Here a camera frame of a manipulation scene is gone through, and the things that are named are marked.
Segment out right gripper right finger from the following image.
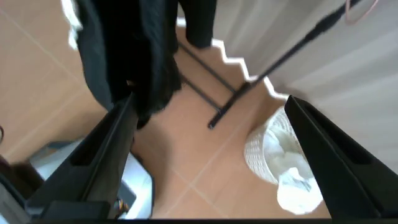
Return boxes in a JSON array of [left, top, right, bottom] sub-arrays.
[[284, 95, 398, 219]]

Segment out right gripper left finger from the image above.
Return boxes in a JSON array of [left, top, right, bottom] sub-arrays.
[[25, 95, 139, 219]]

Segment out black shorts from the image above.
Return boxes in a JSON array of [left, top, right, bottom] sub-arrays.
[[60, 0, 218, 130]]

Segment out white laundry basket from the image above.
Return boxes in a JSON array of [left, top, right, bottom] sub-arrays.
[[243, 106, 312, 185]]

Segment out black clothes rack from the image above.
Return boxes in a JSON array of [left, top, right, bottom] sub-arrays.
[[177, 0, 363, 130]]

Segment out pink clothes hanger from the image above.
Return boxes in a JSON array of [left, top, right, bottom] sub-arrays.
[[344, 0, 380, 26]]

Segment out white garment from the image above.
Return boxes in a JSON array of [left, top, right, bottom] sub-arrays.
[[262, 123, 325, 216]]

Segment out beige curtain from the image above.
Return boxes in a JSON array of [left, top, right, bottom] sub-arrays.
[[177, 0, 398, 174]]

